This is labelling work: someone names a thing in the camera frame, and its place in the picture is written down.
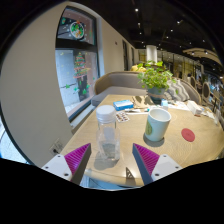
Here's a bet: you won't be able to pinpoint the green potted plant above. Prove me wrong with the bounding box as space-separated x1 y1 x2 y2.
136 60 177 104

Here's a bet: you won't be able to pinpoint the white and orange box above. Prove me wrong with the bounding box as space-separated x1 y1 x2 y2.
186 99 203 117

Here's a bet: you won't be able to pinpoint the ceiling lights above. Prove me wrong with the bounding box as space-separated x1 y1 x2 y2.
133 6 218 54

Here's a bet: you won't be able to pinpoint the white marker pen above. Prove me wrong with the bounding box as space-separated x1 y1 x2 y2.
124 108 149 115

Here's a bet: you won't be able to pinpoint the decorated glass window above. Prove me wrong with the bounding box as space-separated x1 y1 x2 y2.
54 5 101 123

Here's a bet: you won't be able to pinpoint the pill blister pack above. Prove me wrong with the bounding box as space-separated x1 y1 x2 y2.
115 110 131 123

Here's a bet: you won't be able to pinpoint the white paper cup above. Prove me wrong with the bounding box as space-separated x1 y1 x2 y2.
144 107 173 143

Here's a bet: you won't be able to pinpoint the white wall outlet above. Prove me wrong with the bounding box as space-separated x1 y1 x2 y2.
49 138 64 156

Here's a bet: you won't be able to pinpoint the grey curved sofa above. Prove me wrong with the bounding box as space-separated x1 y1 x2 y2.
91 70 203 108

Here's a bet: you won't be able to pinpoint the brown paper sheet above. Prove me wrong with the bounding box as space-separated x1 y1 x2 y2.
132 95 152 109

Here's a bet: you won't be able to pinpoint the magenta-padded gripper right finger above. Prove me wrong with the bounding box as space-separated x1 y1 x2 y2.
131 142 184 186

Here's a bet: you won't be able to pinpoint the grey zigzag striped cushion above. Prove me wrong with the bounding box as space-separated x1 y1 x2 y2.
166 78 191 103

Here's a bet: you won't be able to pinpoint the clear bottle with white cap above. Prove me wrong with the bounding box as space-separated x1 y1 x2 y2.
95 104 122 162

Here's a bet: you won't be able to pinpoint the round-backed chairs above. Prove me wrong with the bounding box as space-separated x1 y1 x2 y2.
186 74 224 113

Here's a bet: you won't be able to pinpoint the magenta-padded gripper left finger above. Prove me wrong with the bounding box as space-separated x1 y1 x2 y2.
41 142 92 186

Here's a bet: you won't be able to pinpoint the flat round red coaster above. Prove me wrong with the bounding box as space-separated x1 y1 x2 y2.
180 128 196 143

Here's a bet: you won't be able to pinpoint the flat blue box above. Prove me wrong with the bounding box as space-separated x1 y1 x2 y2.
112 99 135 112

